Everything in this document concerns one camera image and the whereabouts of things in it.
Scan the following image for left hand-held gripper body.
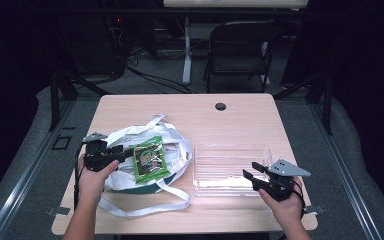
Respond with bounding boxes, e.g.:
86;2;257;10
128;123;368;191
81;132;120;173

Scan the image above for black metal stand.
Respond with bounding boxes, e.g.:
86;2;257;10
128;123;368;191
47;65;112;132
273;71;335;136

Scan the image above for green snack packet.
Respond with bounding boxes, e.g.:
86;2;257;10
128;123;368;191
130;135;171;185

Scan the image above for person's right hand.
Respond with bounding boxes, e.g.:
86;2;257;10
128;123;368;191
257;176;306;232

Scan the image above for white tote bag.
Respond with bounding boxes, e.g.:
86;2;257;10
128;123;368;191
97;113;194;220

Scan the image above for white desk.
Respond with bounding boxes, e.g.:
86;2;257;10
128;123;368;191
162;0;311;86

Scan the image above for black floor cables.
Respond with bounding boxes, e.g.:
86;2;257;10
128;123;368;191
125;49;194;95

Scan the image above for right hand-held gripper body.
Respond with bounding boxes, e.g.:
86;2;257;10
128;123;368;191
252;158;312;202

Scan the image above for left hand-held gripper cable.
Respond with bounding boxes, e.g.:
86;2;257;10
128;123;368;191
73;142;88;212

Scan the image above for black folding chair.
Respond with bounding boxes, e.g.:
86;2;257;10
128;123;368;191
203;19;278;95

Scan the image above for person's left hand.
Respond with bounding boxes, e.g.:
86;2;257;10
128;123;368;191
77;154;120;208

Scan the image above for clear plastic box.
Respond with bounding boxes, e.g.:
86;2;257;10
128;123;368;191
192;143;275;199

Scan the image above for right hand-held gripper cable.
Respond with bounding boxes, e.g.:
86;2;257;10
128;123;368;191
291;180;308;220

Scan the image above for grey metal floor rail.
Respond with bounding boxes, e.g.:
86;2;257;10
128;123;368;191
308;101;384;240
0;98;78;240

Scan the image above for hand-held gripper cable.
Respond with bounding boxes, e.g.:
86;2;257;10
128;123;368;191
291;180;308;220
73;142;88;212

